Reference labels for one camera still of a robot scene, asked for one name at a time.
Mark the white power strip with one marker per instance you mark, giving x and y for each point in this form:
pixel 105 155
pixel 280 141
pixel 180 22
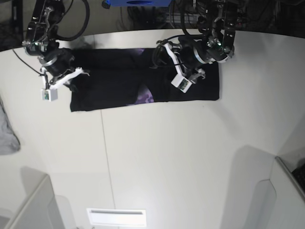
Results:
pixel 176 19

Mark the blue box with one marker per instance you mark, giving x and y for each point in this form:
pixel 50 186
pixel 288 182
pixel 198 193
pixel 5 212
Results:
pixel 134 3

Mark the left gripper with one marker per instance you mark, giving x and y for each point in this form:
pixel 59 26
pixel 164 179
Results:
pixel 180 57

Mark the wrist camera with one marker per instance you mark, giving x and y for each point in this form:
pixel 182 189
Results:
pixel 181 83
pixel 49 94

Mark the white side panel right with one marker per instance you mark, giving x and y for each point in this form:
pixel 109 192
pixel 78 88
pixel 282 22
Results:
pixel 280 199

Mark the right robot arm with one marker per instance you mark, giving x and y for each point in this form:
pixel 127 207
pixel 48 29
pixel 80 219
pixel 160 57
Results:
pixel 42 32

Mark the white slotted tray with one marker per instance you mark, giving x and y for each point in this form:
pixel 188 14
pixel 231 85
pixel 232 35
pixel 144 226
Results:
pixel 117 217

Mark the white side panel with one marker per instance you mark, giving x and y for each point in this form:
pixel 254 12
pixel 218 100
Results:
pixel 280 199
pixel 39 210

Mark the grey cloth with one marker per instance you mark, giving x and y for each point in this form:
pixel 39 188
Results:
pixel 9 143

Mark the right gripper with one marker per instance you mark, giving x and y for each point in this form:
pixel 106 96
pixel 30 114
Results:
pixel 58 69

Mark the white side panel left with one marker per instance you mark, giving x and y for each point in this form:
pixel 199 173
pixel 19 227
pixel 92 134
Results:
pixel 39 210

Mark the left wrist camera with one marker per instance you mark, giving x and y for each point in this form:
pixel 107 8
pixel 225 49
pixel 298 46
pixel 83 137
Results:
pixel 181 83

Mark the black T-shirt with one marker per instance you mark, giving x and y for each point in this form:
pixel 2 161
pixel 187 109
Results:
pixel 124 77

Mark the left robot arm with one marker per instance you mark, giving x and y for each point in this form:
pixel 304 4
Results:
pixel 216 27

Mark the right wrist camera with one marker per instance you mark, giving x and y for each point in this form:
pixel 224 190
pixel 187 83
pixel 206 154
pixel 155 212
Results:
pixel 49 94

